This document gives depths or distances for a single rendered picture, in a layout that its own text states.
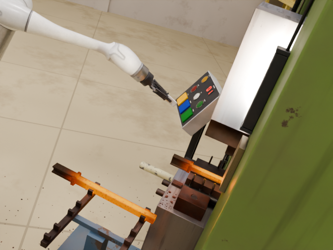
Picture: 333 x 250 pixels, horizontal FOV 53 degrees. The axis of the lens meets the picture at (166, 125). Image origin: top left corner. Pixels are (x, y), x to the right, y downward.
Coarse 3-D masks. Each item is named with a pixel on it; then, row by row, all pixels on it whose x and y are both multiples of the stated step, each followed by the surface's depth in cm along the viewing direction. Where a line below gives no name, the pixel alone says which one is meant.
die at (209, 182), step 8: (200, 160) 155; (208, 168) 149; (216, 168) 153; (192, 176) 140; (200, 176) 142; (192, 184) 139; (200, 184) 137; (208, 184) 139; (216, 184) 140; (208, 192) 138; (216, 192) 136
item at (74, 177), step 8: (56, 168) 122; (64, 168) 123; (64, 176) 123; (72, 176) 121; (80, 176) 123; (72, 184) 121; (80, 184) 121; (88, 184) 120; (96, 184) 122; (96, 192) 120; (104, 192) 119; (112, 192) 120; (112, 200) 118; (120, 200) 118; (128, 200) 119; (128, 208) 117; (136, 208) 117; (152, 216) 116
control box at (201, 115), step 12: (192, 84) 205; (204, 84) 193; (216, 84) 184; (192, 96) 194; (204, 96) 184; (216, 96) 174; (192, 108) 185; (204, 108) 176; (180, 120) 187; (192, 120) 179; (204, 120) 179; (192, 132) 183
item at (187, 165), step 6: (174, 156) 144; (180, 156) 146; (174, 162) 146; (180, 162) 145; (186, 162) 143; (192, 162) 145; (180, 168) 145; (186, 168) 145; (192, 168) 143; (198, 168) 144; (204, 174) 142; (210, 174) 143; (216, 180) 142
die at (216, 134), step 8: (208, 128) 126; (216, 128) 125; (224, 128) 124; (232, 128) 123; (216, 136) 127; (224, 136) 126; (232, 136) 124; (240, 136) 123; (248, 136) 122; (232, 144) 126
